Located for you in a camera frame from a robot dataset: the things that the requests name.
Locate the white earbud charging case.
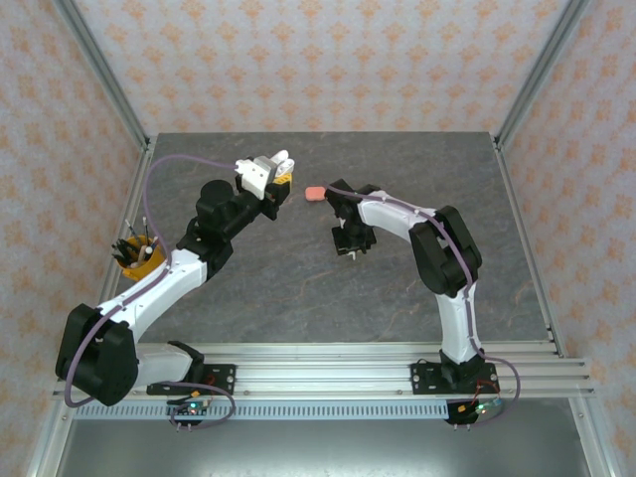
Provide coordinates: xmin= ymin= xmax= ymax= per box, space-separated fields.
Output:
xmin=270 ymin=148 xmax=298 ymax=176

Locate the yellow pen cup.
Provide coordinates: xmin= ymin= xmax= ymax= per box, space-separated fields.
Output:
xmin=118 ymin=236 xmax=168 ymax=283

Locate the green controller board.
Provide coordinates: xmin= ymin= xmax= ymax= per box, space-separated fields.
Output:
xmin=166 ymin=397 xmax=213 ymax=417
xmin=456 ymin=397 xmax=503 ymax=417

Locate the grey metal panel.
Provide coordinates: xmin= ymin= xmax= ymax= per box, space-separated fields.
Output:
xmin=54 ymin=419 xmax=587 ymax=477

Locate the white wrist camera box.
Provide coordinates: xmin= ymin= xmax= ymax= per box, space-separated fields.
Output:
xmin=234 ymin=156 xmax=279 ymax=200

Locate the aluminium side rail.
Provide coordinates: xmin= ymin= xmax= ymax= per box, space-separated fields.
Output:
xmin=493 ymin=136 xmax=567 ymax=359
xmin=74 ymin=143 xmax=154 ymax=362

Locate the aluminium mounting rail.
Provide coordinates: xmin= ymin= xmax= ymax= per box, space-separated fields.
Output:
xmin=52 ymin=341 xmax=596 ymax=398

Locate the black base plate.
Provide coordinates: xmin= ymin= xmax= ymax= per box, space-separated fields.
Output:
xmin=146 ymin=364 xmax=238 ymax=397
xmin=409 ymin=361 xmax=500 ymax=397

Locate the aluminium frame post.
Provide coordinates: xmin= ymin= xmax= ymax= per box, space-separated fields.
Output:
xmin=493 ymin=0 xmax=596 ymax=150
xmin=52 ymin=0 xmax=151 ymax=150

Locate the grey slotted cable duct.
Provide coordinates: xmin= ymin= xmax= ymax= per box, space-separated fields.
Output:
xmin=74 ymin=402 xmax=451 ymax=421

